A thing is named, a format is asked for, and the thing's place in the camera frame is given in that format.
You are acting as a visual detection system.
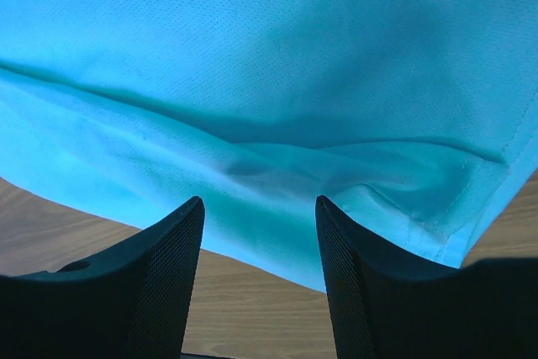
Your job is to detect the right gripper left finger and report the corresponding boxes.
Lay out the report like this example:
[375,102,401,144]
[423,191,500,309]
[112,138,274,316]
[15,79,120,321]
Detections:
[1,197,205,358]

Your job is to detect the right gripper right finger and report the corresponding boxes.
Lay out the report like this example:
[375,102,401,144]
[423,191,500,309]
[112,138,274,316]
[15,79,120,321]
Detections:
[315,196,537,358]

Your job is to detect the teal t shirt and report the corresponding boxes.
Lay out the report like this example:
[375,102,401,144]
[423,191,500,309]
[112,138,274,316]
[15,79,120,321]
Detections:
[1,0,537,291]

